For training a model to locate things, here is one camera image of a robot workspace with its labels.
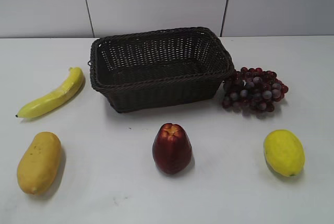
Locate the yellow mango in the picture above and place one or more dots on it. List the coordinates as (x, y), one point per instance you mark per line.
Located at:
(39, 165)

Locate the black wicker basket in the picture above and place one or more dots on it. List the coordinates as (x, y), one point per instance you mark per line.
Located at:
(158, 68)

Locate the yellow lemon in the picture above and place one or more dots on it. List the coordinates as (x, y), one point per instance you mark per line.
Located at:
(284, 153)

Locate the red apple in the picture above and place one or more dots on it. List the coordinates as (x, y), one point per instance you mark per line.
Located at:
(171, 149)

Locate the purple grape bunch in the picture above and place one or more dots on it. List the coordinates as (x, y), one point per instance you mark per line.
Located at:
(253, 89)

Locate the yellow banana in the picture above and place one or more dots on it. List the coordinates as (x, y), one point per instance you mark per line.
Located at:
(69, 88)

